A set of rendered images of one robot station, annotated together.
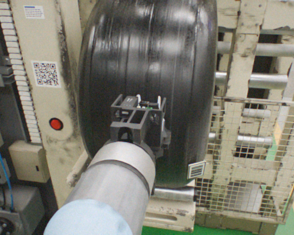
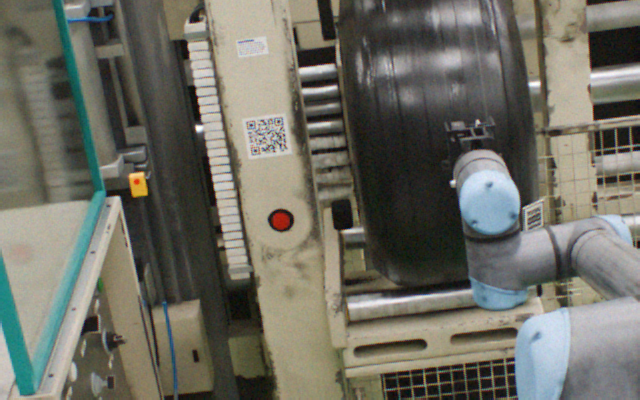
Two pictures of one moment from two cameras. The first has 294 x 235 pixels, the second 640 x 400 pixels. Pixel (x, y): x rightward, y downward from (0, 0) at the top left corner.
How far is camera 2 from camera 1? 155 cm
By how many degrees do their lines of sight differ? 9
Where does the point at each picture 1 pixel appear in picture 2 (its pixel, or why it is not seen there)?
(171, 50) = (474, 66)
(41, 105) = (255, 191)
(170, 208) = (503, 315)
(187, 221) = not seen: hidden behind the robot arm
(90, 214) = (488, 173)
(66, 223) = (478, 179)
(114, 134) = (467, 147)
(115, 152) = (477, 154)
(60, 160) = (288, 290)
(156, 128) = (492, 143)
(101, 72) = (393, 108)
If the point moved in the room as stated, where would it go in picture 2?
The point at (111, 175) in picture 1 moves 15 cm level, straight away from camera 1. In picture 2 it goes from (485, 162) to (438, 129)
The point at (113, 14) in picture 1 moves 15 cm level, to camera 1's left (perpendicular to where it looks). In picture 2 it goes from (387, 34) to (295, 52)
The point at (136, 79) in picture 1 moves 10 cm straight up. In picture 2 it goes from (438, 108) to (432, 47)
